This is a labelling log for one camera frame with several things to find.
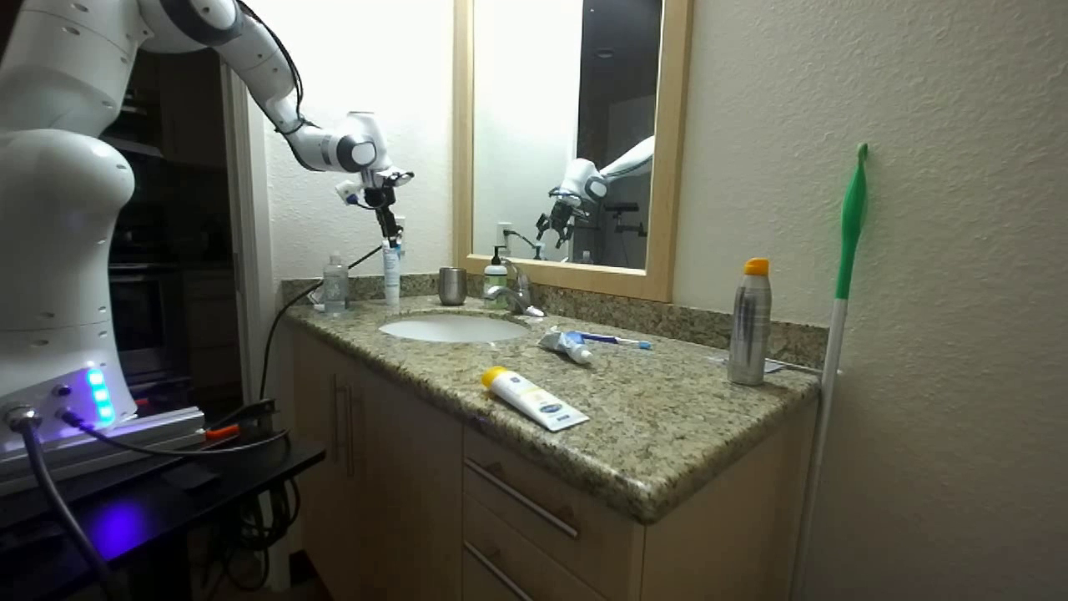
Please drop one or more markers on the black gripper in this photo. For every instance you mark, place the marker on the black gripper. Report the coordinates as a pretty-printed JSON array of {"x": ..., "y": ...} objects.
[{"x": 382, "y": 186}]

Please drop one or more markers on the white bottle with blue print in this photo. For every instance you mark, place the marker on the white bottle with blue print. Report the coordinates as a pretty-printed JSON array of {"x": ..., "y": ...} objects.
[{"x": 392, "y": 274}]

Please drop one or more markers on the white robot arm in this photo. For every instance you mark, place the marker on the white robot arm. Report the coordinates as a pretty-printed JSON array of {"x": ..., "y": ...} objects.
[{"x": 56, "y": 223}]

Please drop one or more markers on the clear plastic water bottle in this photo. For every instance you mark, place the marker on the clear plastic water bottle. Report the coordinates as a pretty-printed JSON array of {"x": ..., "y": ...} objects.
[{"x": 336, "y": 284}]

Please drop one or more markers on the white oval sink basin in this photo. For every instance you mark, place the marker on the white oval sink basin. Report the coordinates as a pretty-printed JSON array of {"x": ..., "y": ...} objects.
[{"x": 453, "y": 329}]

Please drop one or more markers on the grey metal cup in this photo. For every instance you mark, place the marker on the grey metal cup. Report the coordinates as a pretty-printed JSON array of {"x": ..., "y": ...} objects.
[{"x": 449, "y": 284}]

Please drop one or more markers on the clear soap dispenser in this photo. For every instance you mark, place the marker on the clear soap dispenser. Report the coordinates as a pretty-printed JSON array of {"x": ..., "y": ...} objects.
[{"x": 495, "y": 280}]

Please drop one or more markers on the chrome faucet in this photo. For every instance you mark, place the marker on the chrome faucet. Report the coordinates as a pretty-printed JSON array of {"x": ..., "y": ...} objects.
[{"x": 518, "y": 292}]

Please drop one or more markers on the wood framed mirror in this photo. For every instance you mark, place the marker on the wood framed mirror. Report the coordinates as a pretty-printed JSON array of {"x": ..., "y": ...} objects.
[{"x": 569, "y": 136}]

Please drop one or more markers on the white toothpaste tube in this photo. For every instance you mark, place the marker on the white toothpaste tube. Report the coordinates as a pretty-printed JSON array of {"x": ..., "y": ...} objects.
[{"x": 569, "y": 349}]

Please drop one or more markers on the white tube with yellow cap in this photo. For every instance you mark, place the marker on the white tube with yellow cap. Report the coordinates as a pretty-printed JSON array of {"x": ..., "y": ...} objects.
[{"x": 535, "y": 403}]

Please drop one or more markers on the blue toothbrush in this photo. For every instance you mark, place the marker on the blue toothbrush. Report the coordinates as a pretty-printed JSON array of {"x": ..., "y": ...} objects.
[{"x": 609, "y": 340}]

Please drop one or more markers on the orange black clamp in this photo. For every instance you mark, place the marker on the orange black clamp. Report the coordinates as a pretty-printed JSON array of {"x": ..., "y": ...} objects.
[{"x": 238, "y": 423}]

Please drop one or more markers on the beige vanity cabinet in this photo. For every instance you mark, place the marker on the beige vanity cabinet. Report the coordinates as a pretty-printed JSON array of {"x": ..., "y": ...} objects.
[{"x": 390, "y": 503}]

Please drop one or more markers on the black table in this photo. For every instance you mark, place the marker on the black table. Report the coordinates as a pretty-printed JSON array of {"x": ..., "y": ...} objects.
[{"x": 154, "y": 511}]

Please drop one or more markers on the silver spray can orange cap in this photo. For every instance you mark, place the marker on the silver spray can orange cap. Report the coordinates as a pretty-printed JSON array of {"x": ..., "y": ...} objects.
[{"x": 748, "y": 327}]

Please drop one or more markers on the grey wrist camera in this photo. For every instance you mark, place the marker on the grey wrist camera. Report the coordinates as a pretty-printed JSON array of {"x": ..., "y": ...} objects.
[{"x": 352, "y": 194}]

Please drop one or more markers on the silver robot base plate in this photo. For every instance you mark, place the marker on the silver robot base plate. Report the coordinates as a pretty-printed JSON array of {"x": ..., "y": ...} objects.
[{"x": 136, "y": 436}]

